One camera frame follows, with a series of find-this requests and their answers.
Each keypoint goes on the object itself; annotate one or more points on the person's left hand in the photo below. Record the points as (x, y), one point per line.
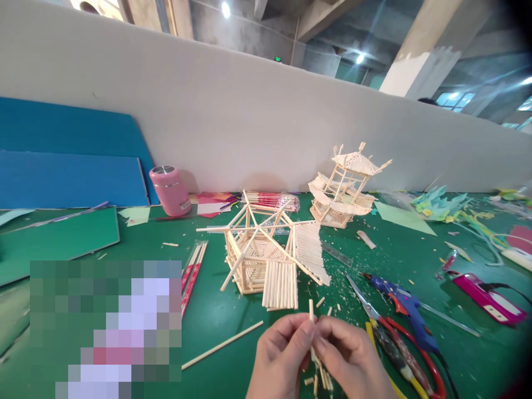
(274, 353)

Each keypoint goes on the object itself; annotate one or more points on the person's right hand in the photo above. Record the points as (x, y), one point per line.
(353, 365)

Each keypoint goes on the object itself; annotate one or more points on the short wooden stick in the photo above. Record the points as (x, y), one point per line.
(311, 309)

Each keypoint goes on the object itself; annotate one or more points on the pile of short wooden sticks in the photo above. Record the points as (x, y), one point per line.
(321, 376)

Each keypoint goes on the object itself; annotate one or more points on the long wooden stick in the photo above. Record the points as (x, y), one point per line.
(222, 345)

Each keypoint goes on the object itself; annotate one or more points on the blue glue gun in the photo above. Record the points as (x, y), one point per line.
(409, 309)

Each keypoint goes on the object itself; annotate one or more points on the unfinished hexagonal stick model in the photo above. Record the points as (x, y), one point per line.
(259, 253)

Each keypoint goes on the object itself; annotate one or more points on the clear glue stick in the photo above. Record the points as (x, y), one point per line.
(451, 320)

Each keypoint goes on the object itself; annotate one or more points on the clear plastic ruler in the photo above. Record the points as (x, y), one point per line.
(336, 254)

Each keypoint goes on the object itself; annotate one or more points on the chopsticks in red sleeve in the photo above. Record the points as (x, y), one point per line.
(193, 272)

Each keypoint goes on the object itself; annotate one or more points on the small wooden peg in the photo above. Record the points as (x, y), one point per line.
(366, 240)

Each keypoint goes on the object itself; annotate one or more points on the red pen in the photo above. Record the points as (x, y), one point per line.
(448, 264)

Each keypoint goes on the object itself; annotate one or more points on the pack of red-wrapped chopsticks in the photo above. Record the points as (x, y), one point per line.
(272, 200)

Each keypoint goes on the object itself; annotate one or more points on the light green paper sheet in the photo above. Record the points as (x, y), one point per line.
(405, 218)

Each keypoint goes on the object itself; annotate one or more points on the pile of coloured paper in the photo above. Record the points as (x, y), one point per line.
(216, 203)

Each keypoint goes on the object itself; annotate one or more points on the wooden stick pavilion model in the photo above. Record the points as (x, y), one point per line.
(345, 191)

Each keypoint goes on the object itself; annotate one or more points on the green paper leaves craft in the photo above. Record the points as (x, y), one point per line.
(440, 205)

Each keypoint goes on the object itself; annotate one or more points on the pink thermos bottle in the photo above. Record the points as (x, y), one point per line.
(168, 192)

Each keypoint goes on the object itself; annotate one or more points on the white power strip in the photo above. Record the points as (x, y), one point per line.
(517, 259)

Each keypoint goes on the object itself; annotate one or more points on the small pale green paper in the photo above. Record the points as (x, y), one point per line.
(135, 216)

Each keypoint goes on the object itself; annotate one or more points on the purple straw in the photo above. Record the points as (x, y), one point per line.
(81, 211)

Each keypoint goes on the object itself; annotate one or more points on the green cutting mat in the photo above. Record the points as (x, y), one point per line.
(54, 243)

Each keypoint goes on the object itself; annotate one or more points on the small blue foam board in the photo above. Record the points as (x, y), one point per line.
(70, 180)

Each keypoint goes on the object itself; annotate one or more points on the large blue foam board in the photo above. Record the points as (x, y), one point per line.
(70, 126)

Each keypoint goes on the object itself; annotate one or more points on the concrete pillar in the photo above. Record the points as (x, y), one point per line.
(420, 54)

